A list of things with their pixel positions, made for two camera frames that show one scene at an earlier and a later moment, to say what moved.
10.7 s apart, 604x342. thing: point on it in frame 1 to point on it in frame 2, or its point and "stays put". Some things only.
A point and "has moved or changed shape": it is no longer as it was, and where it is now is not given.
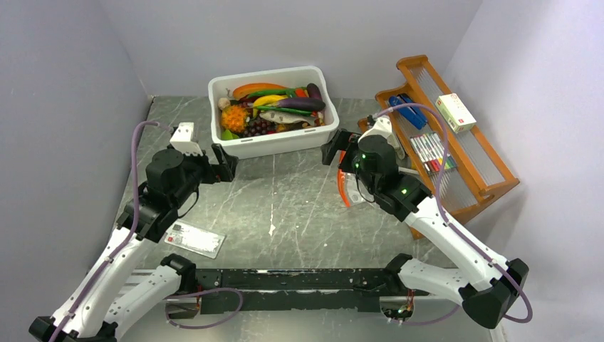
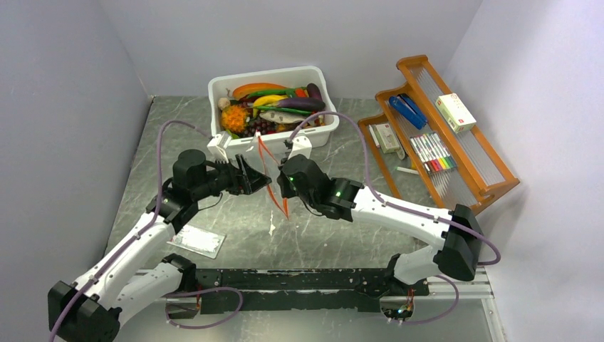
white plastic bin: [220, 87] stays put
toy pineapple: [234, 118] stays put
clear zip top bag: [351, 192] has moved or changed shape
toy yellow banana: [267, 100] stays put
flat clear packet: [196, 239] stays put
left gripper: [221, 172] to [256, 179]
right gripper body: [350, 162] to [286, 188]
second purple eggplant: [313, 91] stays put
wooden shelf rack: [438, 140] stays put
